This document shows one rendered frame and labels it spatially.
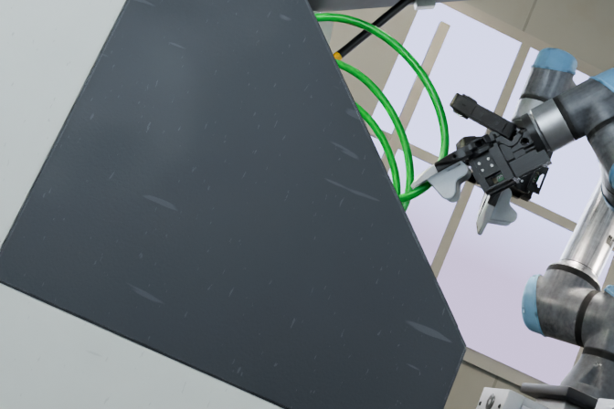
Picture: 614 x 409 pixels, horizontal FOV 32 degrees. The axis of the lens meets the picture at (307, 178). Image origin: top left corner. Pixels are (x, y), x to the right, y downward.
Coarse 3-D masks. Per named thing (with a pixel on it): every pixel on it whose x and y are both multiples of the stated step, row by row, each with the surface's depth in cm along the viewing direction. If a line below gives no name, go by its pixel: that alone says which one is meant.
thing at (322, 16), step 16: (320, 16) 175; (336, 16) 175; (352, 16) 175; (384, 32) 174; (400, 48) 173; (416, 64) 172; (432, 96) 171; (448, 128) 170; (448, 144) 169; (416, 192) 167
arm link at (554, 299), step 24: (600, 168) 228; (600, 192) 221; (600, 216) 217; (576, 240) 216; (600, 240) 215; (552, 264) 215; (576, 264) 212; (600, 264) 214; (528, 288) 212; (552, 288) 210; (576, 288) 209; (600, 288) 213; (528, 312) 211; (552, 312) 208; (576, 312) 205; (552, 336) 211
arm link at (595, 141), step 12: (612, 120) 156; (600, 132) 157; (612, 132) 156; (600, 144) 157; (612, 144) 155; (600, 156) 157; (612, 156) 155; (612, 168) 155; (612, 180) 156; (612, 192) 164
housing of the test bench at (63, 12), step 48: (0, 0) 137; (48, 0) 137; (96, 0) 138; (0, 48) 135; (48, 48) 136; (96, 48) 136; (0, 96) 134; (48, 96) 135; (0, 144) 133; (48, 144) 133; (0, 192) 132; (0, 240) 130
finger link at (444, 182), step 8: (432, 168) 165; (448, 168) 165; (456, 168) 165; (464, 168) 164; (424, 176) 166; (432, 176) 165; (440, 176) 165; (448, 176) 165; (456, 176) 165; (416, 184) 167; (432, 184) 165; (440, 184) 165; (448, 184) 165; (440, 192) 165; (448, 192) 165
